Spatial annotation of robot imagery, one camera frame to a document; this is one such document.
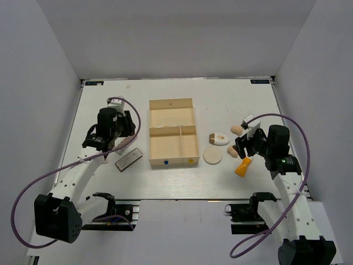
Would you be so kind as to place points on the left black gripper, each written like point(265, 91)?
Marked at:
point(130, 126)

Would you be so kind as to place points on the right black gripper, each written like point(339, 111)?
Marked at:
point(243, 142)

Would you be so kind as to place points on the beige makeup sponge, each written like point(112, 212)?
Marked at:
point(238, 130)
point(232, 151)

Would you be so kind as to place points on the orange sunscreen tube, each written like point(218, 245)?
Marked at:
point(243, 167)

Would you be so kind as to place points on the gold rectangular makeup case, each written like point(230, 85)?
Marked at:
point(129, 159)

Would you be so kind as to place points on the round cream powder puff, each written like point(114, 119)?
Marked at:
point(212, 155)

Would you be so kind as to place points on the brown eyeshadow palette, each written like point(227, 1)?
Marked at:
point(124, 144)

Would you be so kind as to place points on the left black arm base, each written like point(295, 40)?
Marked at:
point(102, 212)

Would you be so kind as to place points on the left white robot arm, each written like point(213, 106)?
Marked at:
point(61, 214)

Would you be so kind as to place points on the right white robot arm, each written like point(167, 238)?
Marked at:
point(295, 227)

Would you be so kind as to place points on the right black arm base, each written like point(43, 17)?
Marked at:
point(245, 219)

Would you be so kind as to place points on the left table logo sticker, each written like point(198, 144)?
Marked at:
point(94, 83)

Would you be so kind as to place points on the table logo sticker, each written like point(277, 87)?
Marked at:
point(94, 83)
point(259, 81)

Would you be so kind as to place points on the cream wooden organizer box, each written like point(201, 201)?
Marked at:
point(173, 137)

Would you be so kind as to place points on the right table logo sticker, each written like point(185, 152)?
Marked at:
point(259, 81)

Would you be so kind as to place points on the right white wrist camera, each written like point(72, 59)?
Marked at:
point(250, 125)

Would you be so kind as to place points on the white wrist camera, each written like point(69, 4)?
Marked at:
point(117, 104)
point(250, 125)

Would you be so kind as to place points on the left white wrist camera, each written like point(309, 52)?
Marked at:
point(117, 104)

